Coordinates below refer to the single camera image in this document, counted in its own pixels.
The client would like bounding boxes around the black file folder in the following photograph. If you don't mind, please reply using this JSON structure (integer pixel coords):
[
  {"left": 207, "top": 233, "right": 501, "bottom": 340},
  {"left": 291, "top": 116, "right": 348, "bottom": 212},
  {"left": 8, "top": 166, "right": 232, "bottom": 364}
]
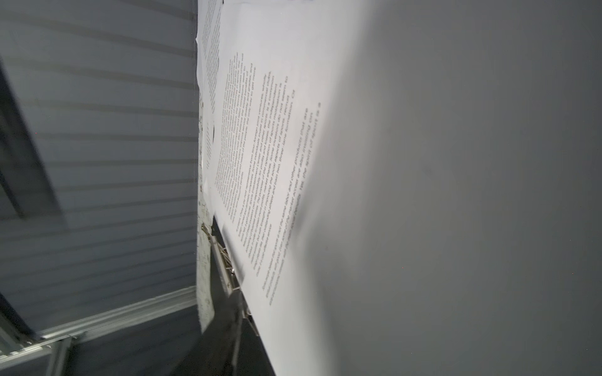
[{"left": 171, "top": 220, "right": 274, "bottom": 375}]

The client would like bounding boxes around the printed sheet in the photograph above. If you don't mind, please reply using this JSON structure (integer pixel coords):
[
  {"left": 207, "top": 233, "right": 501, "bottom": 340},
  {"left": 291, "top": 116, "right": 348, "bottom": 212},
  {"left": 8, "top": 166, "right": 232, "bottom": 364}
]
[{"left": 205, "top": 1, "right": 601, "bottom": 375}]

